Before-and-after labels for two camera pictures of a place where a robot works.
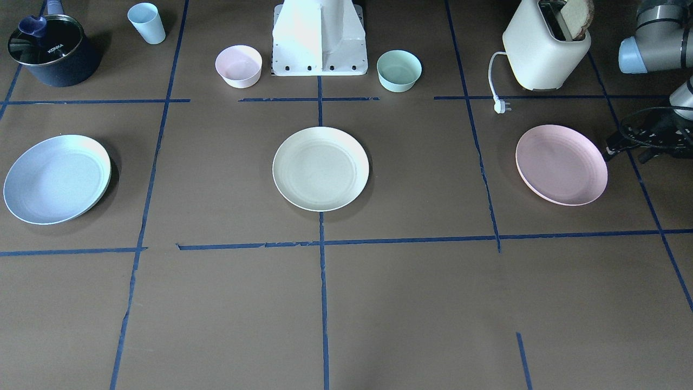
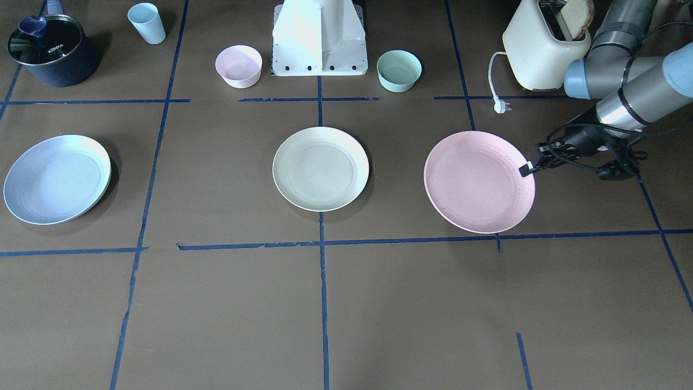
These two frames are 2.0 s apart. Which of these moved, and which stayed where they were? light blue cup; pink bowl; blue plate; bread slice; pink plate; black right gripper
Moved: pink plate; black right gripper
Stayed: light blue cup; pink bowl; bread slice; blue plate
